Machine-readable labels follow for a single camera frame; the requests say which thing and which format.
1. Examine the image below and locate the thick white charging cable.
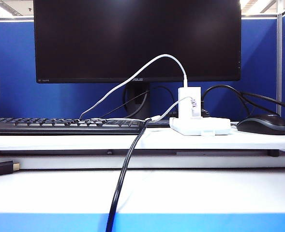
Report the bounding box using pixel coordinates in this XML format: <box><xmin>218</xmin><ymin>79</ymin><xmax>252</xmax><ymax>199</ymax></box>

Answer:
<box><xmin>80</xmin><ymin>54</ymin><xmax>189</xmax><ymax>119</ymax></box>

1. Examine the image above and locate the thick black power cable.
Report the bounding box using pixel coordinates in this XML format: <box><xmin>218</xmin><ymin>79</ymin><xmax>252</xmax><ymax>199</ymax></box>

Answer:
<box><xmin>105</xmin><ymin>115</ymin><xmax>162</xmax><ymax>232</ymax></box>

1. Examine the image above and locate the thin white USB cable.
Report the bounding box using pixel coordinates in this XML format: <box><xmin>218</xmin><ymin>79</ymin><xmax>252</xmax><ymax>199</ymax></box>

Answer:
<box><xmin>91</xmin><ymin>96</ymin><xmax>197</xmax><ymax>121</ymax></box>

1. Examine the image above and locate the black monitor cable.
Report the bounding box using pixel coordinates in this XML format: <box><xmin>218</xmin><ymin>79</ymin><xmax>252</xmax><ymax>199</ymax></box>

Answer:
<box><xmin>151</xmin><ymin>85</ymin><xmax>179</xmax><ymax>116</ymax></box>

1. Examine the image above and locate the white charger block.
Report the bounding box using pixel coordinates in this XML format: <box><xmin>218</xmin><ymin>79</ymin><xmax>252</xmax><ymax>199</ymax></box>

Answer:
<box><xmin>178</xmin><ymin>87</ymin><xmax>202</xmax><ymax>119</ymax></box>

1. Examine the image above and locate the grey partition post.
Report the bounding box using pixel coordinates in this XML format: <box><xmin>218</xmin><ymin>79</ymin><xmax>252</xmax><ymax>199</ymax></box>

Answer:
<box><xmin>276</xmin><ymin>13</ymin><xmax>283</xmax><ymax>116</ymax></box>

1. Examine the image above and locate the thin black looped cable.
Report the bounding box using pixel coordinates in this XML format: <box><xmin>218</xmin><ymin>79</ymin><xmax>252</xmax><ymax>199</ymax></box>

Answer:
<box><xmin>202</xmin><ymin>84</ymin><xmax>255</xmax><ymax>116</ymax></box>

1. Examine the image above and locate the black HDMI cable connector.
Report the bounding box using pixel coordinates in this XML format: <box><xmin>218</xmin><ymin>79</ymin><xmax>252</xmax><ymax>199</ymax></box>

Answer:
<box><xmin>0</xmin><ymin>160</ymin><xmax>20</xmax><ymax>177</ymax></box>

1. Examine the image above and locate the black Logitech keyboard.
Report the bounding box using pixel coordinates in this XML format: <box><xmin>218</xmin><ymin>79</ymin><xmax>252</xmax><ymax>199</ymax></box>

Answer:
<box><xmin>0</xmin><ymin>116</ymin><xmax>147</xmax><ymax>135</ymax></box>

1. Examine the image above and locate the black ASUS monitor screen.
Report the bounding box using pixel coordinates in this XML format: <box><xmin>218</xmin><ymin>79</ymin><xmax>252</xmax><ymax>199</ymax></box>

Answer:
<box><xmin>33</xmin><ymin>0</ymin><xmax>242</xmax><ymax>84</ymax></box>

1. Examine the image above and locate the black computer mouse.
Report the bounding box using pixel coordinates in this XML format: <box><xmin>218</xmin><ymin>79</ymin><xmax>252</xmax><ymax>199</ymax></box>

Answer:
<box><xmin>236</xmin><ymin>113</ymin><xmax>285</xmax><ymax>135</ymax></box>

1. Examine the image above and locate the white desk riser board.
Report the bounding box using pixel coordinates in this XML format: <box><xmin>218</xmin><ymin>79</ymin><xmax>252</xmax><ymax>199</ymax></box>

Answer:
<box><xmin>0</xmin><ymin>120</ymin><xmax>285</xmax><ymax>170</ymax></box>

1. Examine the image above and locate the black cable beside mouse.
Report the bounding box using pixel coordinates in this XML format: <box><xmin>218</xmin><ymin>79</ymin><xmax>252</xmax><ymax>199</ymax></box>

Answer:
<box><xmin>239</xmin><ymin>91</ymin><xmax>285</xmax><ymax>114</ymax></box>

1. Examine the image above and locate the white power strip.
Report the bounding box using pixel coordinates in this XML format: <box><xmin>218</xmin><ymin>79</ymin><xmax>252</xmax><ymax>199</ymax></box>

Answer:
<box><xmin>168</xmin><ymin>116</ymin><xmax>232</xmax><ymax>136</ymax></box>

